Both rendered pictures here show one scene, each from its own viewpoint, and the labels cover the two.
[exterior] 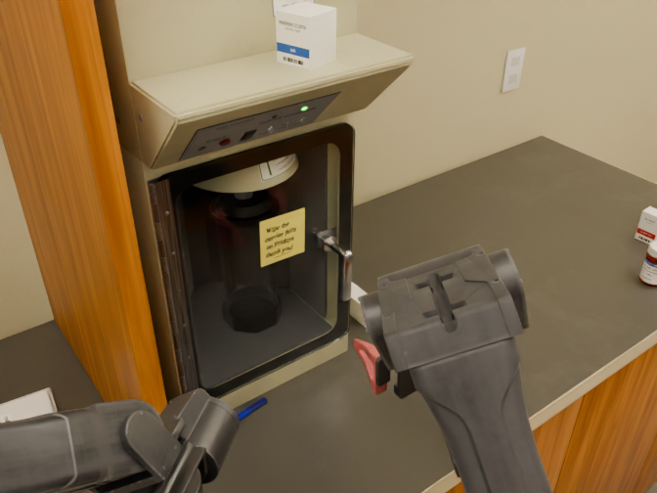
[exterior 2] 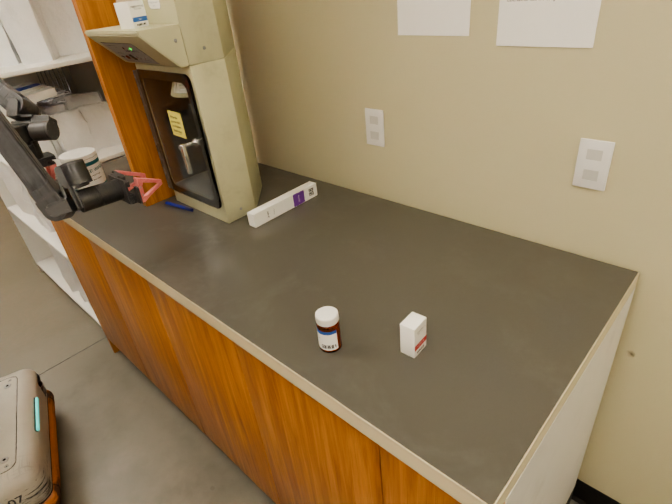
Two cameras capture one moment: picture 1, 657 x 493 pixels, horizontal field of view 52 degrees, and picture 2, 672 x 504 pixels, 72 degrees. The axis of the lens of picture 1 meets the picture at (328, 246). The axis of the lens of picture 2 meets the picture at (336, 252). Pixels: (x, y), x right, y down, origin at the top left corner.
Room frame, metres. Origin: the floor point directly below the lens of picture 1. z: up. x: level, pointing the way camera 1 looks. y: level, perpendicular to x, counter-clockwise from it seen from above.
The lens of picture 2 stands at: (1.06, -1.37, 1.59)
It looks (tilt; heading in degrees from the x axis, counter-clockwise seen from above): 32 degrees down; 83
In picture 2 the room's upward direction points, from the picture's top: 6 degrees counter-clockwise
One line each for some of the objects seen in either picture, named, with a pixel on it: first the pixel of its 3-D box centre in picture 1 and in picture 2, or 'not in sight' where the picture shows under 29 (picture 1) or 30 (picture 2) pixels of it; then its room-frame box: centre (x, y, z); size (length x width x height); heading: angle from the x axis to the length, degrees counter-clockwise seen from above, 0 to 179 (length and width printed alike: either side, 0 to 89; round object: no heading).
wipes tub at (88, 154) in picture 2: not in sight; (84, 171); (0.35, 0.48, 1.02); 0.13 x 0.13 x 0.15
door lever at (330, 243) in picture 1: (338, 269); (190, 156); (0.84, -0.02, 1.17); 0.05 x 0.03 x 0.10; 36
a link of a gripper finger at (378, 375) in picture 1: (383, 355); (132, 181); (0.67, -0.08, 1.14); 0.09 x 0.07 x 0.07; 36
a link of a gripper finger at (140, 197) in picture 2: not in sight; (143, 185); (0.71, -0.13, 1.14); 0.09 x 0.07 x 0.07; 36
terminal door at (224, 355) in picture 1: (268, 271); (178, 139); (0.80, 0.09, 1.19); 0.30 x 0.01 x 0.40; 126
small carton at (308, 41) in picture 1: (306, 35); (131, 14); (0.78, 0.03, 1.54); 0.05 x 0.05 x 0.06; 53
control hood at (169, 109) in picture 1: (281, 108); (135, 47); (0.76, 0.06, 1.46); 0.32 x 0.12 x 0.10; 127
